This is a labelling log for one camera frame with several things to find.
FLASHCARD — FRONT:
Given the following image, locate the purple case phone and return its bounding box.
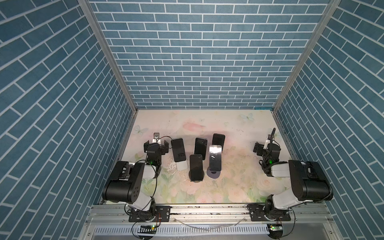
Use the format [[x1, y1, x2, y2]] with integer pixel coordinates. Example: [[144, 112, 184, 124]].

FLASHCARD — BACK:
[[209, 145, 222, 172]]

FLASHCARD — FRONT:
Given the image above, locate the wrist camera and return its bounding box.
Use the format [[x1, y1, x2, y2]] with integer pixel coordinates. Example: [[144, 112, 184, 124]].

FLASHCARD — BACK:
[[152, 133, 161, 144], [264, 128, 276, 150]]

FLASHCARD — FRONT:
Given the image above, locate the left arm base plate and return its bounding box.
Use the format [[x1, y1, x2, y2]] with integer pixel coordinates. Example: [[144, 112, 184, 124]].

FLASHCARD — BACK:
[[126, 205, 171, 223]]

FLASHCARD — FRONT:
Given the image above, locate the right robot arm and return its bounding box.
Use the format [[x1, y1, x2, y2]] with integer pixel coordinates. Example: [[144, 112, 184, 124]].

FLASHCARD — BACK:
[[247, 141, 334, 221]]

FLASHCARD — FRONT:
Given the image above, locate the grey round base phone stand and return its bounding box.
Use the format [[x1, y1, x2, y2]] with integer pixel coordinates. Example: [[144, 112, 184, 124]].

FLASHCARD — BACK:
[[207, 169, 221, 179]]

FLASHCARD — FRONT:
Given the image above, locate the phone on middle back stand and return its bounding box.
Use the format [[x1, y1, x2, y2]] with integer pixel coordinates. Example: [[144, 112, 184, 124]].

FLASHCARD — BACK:
[[194, 138, 208, 161]]

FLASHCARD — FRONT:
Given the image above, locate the round black phone stand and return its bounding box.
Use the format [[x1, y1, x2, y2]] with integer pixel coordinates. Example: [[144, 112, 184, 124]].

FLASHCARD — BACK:
[[189, 171, 205, 183]]

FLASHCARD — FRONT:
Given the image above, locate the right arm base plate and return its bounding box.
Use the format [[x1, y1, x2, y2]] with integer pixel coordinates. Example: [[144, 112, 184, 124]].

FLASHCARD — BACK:
[[247, 204, 291, 222]]

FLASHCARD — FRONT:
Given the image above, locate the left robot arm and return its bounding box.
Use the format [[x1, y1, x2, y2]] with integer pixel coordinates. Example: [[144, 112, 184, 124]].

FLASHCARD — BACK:
[[102, 139, 170, 222]]

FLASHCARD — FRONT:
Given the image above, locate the phone on round black stand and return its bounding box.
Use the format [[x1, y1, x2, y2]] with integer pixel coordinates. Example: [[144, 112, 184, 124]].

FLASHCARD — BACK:
[[190, 155, 204, 173]]

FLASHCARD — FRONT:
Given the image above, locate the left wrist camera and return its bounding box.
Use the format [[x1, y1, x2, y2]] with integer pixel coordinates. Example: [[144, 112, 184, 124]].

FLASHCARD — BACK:
[[152, 133, 161, 144]]

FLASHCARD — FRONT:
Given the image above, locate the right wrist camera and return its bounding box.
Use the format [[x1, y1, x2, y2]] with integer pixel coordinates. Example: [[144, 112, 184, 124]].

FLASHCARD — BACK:
[[264, 128, 276, 150]]

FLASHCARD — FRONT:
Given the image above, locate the aluminium mounting rail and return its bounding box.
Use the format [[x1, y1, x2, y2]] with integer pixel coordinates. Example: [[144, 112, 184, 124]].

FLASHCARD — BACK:
[[79, 203, 342, 240]]

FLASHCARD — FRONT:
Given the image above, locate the white left phone stand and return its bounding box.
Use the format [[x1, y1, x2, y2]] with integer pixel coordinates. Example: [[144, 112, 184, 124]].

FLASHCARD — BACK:
[[176, 161, 188, 171]]

